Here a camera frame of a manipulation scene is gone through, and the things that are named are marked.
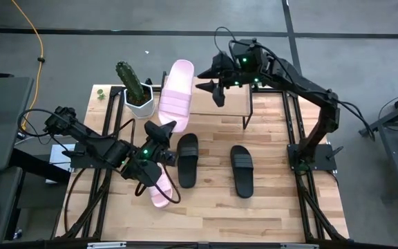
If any dark grey desk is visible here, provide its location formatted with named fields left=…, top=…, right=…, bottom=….
left=0, top=71, right=35, bottom=174

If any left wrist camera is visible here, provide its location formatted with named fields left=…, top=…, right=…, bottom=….
left=157, top=149, right=178, bottom=167

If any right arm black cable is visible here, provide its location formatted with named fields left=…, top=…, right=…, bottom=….
left=335, top=98, right=376, bottom=142

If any wooden shelf with black legs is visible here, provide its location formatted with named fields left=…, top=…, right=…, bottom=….
left=160, top=71, right=255, bottom=131

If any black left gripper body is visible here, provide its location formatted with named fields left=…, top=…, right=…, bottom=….
left=143, top=136, right=172, bottom=156

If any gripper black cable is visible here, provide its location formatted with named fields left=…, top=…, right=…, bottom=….
left=135, top=165, right=182, bottom=205
left=214, top=26, right=236, bottom=53

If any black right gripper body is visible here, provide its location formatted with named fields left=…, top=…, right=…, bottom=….
left=211, top=51, right=238, bottom=88

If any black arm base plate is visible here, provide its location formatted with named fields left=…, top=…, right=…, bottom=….
left=61, top=140, right=95, bottom=170
left=287, top=143, right=344, bottom=173

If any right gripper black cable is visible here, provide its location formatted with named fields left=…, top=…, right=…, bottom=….
left=214, top=26, right=236, bottom=53

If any silver frame bracket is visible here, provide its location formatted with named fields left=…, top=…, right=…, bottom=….
left=280, top=243, right=319, bottom=249
left=86, top=241, right=127, bottom=249

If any black aluminium table frame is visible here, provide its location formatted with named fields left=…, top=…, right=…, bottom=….
left=55, top=84, right=350, bottom=249

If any black rubber slide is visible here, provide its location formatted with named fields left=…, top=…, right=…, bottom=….
left=229, top=145, right=255, bottom=199
left=176, top=133, right=200, bottom=190

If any yellow cable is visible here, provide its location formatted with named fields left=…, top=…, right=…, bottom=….
left=11, top=0, right=45, bottom=131

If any green cactus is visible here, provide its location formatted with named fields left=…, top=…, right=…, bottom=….
left=115, top=61, right=146, bottom=103

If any white plant pot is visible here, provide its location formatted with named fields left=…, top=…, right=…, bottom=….
left=123, top=82, right=155, bottom=119

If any white paper sheet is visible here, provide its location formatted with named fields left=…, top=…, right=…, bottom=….
left=45, top=143, right=77, bottom=185

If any pink foam slide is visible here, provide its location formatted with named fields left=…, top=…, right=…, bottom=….
left=157, top=59, right=196, bottom=133
left=148, top=162, right=174, bottom=209

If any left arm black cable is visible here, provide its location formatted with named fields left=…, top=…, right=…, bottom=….
left=17, top=108, right=68, bottom=139

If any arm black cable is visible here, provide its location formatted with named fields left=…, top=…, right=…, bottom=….
left=17, top=108, right=68, bottom=139
left=335, top=98, right=376, bottom=142

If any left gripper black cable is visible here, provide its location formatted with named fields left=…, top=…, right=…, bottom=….
left=135, top=165, right=182, bottom=205

